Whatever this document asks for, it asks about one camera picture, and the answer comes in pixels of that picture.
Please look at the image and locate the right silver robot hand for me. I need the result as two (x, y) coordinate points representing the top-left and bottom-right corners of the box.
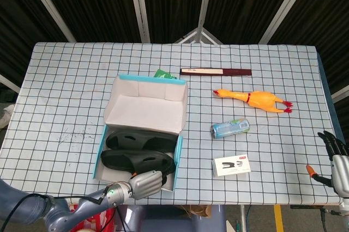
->
(305, 130), (349, 197)

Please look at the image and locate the red patterned bag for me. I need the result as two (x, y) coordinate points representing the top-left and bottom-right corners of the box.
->
(69, 204), (117, 232)

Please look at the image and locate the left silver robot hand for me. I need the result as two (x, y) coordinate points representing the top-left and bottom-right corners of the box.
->
(128, 170), (164, 200)

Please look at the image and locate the white stapler box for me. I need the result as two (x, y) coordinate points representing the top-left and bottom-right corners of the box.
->
(212, 155), (252, 178)

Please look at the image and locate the black rubber slipper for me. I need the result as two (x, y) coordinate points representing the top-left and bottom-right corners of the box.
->
(100, 149), (176, 186)
(105, 130), (178, 153)

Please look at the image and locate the grey metal table leg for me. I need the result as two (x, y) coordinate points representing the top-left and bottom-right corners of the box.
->
(239, 205), (246, 232)

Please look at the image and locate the blue drink can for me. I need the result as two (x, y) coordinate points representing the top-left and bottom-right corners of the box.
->
(210, 118), (251, 139)

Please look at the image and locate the yellow rubber chicken toy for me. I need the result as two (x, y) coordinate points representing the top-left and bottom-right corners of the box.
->
(213, 89), (294, 114)

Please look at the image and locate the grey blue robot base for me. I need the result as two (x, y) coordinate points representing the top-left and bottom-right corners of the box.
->
(116, 204), (227, 232)

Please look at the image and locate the white triangular frame brace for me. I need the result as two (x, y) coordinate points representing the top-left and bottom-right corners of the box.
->
(174, 27), (224, 45)

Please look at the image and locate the brown paper bag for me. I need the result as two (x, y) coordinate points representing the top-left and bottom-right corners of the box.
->
(178, 204), (213, 218)

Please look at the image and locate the long dark red box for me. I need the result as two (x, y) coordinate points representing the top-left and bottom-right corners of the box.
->
(179, 68), (252, 77)

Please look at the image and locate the green snack packet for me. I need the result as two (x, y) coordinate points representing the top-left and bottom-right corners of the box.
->
(153, 68), (177, 80)

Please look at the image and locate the checked light blue tablecloth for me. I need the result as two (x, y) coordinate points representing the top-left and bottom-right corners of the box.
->
(0, 41), (341, 206)

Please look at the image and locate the light blue shoe box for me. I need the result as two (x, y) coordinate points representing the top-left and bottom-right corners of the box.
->
(92, 74), (189, 192)

